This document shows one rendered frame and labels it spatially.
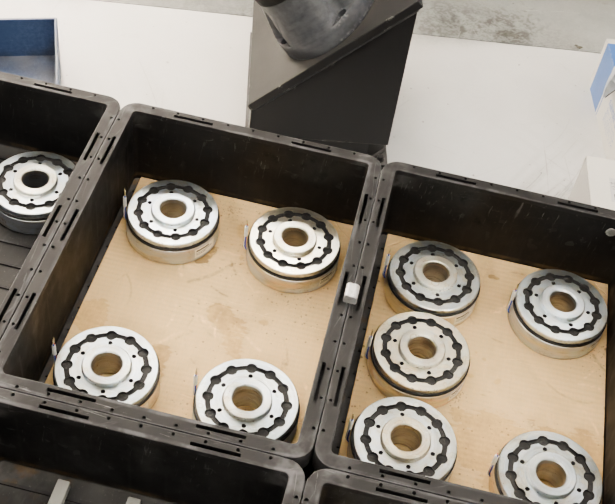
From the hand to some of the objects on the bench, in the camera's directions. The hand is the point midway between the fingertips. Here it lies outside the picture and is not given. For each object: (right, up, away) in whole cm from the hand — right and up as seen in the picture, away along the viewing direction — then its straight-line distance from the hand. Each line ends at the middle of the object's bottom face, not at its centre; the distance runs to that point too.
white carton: (-1, -4, +5) cm, 6 cm away
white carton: (-5, -22, -12) cm, 25 cm away
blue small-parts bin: (-94, -1, -6) cm, 94 cm away
